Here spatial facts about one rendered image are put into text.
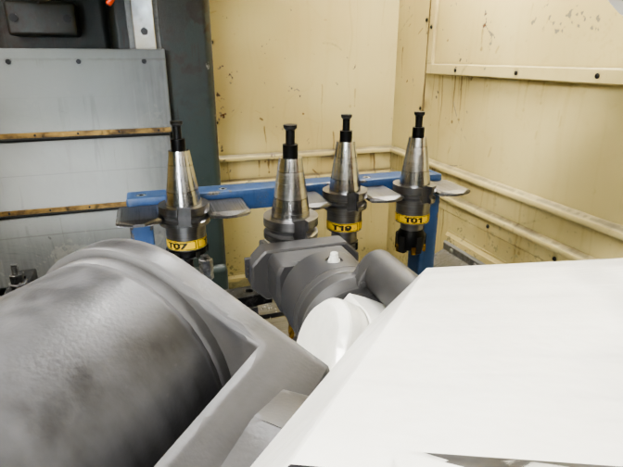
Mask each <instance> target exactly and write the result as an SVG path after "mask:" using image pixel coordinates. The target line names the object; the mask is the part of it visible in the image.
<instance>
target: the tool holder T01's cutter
mask: <svg viewBox="0 0 623 467"><path fill-rule="evenodd" d="M395 247H396V251H398V252H400V253H402V254H403V253H405V252H407V251H411V255H417V254H421V252H422V250H423V251H426V233H425V232H424V230H421V231H417V232H410V231H405V230H402V229H401V228H399V230H398V231H397V232H396V236H395Z"/></svg>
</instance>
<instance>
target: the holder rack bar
mask: <svg viewBox="0 0 623 467"><path fill-rule="evenodd" d="M429 175H430V181H441V173H438V172H436V171H433V170H429ZM400 177H401V171H392V172H379V173H367V174H360V183H361V186H364V187H365V186H376V185H384V186H386V187H387V188H389V189H391V190H392V186H393V182H394V181H395V180H399V179H400ZM330 179H331V177H319V178H307V179H305V182H306V188H307V192H310V191H315V192H317V193H318V194H319V195H321V196H323V188H324V187H325V186H327V185H329V184H330ZM274 187H275V181H270V182H258V183H236V184H224V185H212V186H199V187H198V190H199V193H200V197H203V198H206V199H208V200H213V199H225V198H236V197H240V198H242V199H243V200H244V202H245V203H246V204H247V207H248V208H249V209H252V208H270V207H272V206H273V193H274ZM165 196H166V189H163V190H151V191H139V192H129V193H127V196H126V205H127V207H128V208H129V207H138V206H148V205H157V204H158V203H159V202H161V201H163V200H165Z"/></svg>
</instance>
